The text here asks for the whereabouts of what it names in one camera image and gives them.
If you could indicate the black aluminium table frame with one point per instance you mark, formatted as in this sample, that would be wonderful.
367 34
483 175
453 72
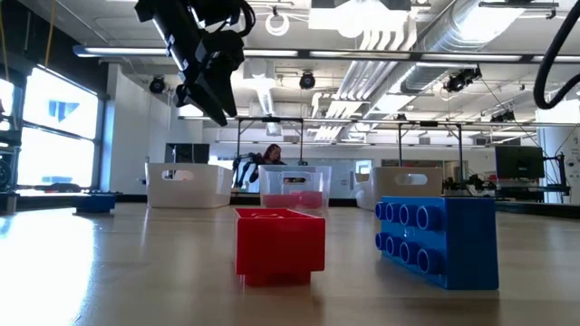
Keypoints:
95 204

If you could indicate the large bright window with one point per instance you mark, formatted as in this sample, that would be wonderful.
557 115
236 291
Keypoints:
59 136

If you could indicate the round black ceiling fixture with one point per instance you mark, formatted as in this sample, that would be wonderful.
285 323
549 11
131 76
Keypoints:
157 84
307 80

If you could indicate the person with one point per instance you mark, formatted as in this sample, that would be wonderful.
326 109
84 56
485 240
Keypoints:
272 154

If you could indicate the long ceiling light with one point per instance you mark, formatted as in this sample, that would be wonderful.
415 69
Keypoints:
476 57
136 51

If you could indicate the silver ventilation duct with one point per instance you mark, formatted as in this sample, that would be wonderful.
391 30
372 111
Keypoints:
430 68

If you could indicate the black computer monitor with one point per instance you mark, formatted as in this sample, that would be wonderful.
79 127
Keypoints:
519 162

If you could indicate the white plastic bin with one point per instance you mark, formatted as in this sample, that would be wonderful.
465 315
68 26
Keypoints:
385 188
204 192

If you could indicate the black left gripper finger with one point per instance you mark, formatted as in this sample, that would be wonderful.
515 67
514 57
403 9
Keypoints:
224 90
199 102

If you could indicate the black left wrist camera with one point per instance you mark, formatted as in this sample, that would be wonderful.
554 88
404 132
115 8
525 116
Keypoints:
215 13

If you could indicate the black ceiling device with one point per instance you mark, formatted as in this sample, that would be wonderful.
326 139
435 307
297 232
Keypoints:
462 79

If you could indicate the blue toy brick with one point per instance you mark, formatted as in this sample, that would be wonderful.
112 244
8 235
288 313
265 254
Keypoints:
466 244

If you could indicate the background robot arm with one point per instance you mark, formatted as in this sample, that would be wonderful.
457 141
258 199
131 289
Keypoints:
244 165

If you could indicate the clear plastic bin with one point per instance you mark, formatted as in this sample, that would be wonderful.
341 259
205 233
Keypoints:
272 181

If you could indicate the black metal stand frame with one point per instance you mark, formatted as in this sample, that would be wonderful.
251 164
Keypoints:
428 123
270 119

